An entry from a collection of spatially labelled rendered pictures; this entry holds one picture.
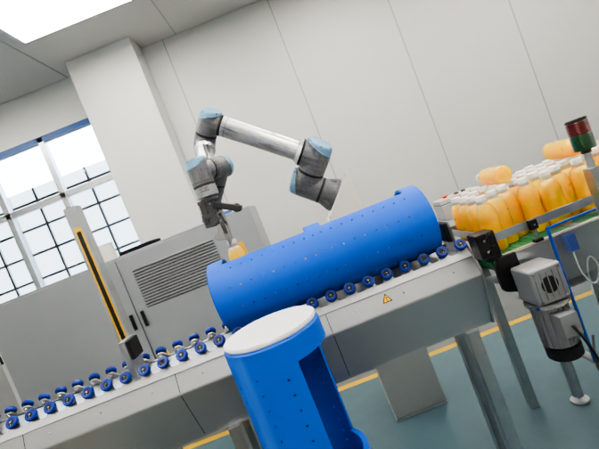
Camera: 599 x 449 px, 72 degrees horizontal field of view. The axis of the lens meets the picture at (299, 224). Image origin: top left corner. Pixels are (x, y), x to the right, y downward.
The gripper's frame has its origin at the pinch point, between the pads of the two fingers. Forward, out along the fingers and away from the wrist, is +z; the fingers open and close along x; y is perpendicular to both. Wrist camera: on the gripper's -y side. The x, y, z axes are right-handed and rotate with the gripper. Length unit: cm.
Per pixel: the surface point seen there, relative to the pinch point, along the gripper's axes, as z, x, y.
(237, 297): 19.0, 20.2, 2.5
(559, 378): 128, -35, -125
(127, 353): 25, 11, 51
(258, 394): 37, 65, -2
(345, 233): 12.0, 18.3, -42.6
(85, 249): -20, -24, 68
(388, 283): 36, 17, -51
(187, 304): 36, -139, 70
